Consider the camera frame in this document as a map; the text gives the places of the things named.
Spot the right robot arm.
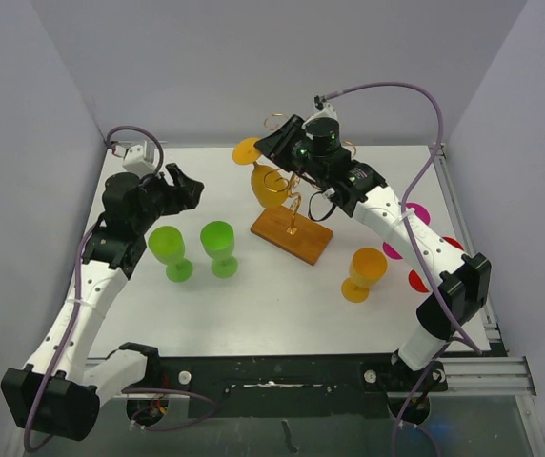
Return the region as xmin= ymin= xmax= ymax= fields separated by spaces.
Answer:
xmin=254 ymin=115 xmax=491 ymax=389

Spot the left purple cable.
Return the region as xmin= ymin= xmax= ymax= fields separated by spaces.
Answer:
xmin=22 ymin=125 xmax=221 ymax=453

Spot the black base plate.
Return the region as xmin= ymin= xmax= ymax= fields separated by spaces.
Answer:
xmin=136 ymin=354 xmax=448 ymax=419

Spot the green wine glass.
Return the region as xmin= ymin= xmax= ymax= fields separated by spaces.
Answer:
xmin=200 ymin=221 xmax=238 ymax=279
xmin=148 ymin=226 xmax=193 ymax=283

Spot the aluminium frame rail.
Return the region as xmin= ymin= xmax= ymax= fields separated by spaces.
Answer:
xmin=434 ymin=149 xmax=536 ymax=397

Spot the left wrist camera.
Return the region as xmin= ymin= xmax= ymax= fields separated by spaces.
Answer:
xmin=108 ymin=141 xmax=156 ymax=178

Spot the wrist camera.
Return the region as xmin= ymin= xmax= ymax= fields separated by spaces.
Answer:
xmin=108 ymin=141 xmax=156 ymax=178
xmin=302 ymin=95 xmax=338 ymax=129

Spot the gold wire glass rack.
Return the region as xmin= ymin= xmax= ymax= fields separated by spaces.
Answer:
xmin=264 ymin=114 xmax=359 ymax=218

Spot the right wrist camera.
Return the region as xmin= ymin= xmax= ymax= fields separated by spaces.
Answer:
xmin=302 ymin=95 xmax=338 ymax=129

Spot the orange wine glass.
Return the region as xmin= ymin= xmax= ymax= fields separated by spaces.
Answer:
xmin=232 ymin=137 xmax=288 ymax=209
xmin=341 ymin=248 xmax=388 ymax=303

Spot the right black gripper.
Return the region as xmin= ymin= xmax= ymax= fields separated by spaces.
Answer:
xmin=255 ymin=115 xmax=327 ymax=182

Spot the left green wine glass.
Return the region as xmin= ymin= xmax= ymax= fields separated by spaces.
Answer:
xmin=148 ymin=226 xmax=193 ymax=283

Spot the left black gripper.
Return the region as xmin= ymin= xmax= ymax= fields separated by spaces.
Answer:
xmin=132 ymin=163 xmax=202 ymax=233

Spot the wooden rack base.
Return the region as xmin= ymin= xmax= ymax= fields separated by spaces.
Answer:
xmin=250 ymin=207 xmax=333 ymax=266

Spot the pink wine glass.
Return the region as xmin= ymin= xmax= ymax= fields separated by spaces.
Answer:
xmin=382 ymin=202 xmax=431 ymax=260

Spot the right green wine glass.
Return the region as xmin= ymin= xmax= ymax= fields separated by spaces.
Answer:
xmin=200 ymin=221 xmax=238 ymax=279

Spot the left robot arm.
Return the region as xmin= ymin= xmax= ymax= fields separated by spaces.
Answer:
xmin=1 ymin=163 xmax=205 ymax=441

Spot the red wine glass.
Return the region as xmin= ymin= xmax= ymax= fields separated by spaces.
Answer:
xmin=408 ymin=236 xmax=464 ymax=293

